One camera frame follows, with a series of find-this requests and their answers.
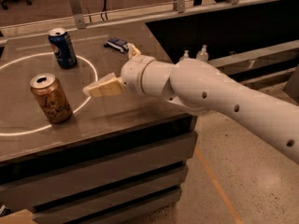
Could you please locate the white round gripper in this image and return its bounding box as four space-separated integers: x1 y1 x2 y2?
83 43 155 98

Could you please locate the blue pepsi can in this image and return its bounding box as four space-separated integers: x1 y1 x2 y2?
48 28 78 69

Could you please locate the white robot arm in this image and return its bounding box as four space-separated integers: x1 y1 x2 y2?
83 45 299 162

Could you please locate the blue rxbar blueberry wrapper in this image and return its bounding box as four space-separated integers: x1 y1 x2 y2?
104 37 129 53

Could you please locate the gold la croix can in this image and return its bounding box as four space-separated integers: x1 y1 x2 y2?
30 73 73 124

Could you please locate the left clear sanitizer bottle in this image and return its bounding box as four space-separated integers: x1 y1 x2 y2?
179 50 190 61

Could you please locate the clear sanitizer bottle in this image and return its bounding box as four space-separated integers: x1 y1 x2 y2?
179 50 190 61
196 45 208 62

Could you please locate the right clear sanitizer bottle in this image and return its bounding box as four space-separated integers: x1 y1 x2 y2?
196 45 208 62

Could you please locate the grey drawer cabinet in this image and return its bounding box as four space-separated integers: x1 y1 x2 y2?
0 114 197 224

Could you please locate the metal railing post left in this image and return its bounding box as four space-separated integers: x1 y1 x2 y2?
68 0 86 29

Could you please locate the black hanging cable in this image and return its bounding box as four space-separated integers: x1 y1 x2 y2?
99 0 109 21

